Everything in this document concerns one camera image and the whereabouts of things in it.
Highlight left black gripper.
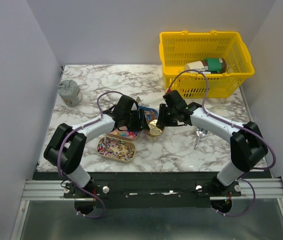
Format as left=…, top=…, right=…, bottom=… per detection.
left=123, top=108, right=151, bottom=132

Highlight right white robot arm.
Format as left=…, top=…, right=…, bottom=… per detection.
left=156, top=90, right=268, bottom=196

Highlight grey drawstring pouch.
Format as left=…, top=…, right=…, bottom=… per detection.
left=57, top=79, right=82, bottom=107

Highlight beige tray rainbow lollipops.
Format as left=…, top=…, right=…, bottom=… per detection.
left=96, top=136, right=136, bottom=163

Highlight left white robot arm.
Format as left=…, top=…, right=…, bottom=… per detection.
left=43, top=95, right=149, bottom=198

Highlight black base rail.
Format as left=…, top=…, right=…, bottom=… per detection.
left=32, top=171, right=273, bottom=212

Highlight pink tray star candies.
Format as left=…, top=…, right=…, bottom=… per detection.
left=106, top=129, right=139, bottom=142

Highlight clear glass jar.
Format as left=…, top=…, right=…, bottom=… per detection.
left=144, top=131, right=162, bottom=143

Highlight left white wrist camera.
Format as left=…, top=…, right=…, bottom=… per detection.
left=131, top=96, right=141, bottom=111

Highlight yellow plastic basket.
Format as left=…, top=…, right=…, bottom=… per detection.
left=159, top=30, right=255, bottom=99

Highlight green brown bottle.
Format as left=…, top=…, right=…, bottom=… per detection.
left=184, top=58, right=227, bottom=74

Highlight aluminium frame rail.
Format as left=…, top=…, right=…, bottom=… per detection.
left=21, top=178, right=283, bottom=201

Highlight silver metal scoop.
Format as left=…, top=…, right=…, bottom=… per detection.
left=194, top=127, right=208, bottom=150

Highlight blue tray clear lollipops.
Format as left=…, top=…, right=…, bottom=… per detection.
left=139, top=105, right=159, bottom=124

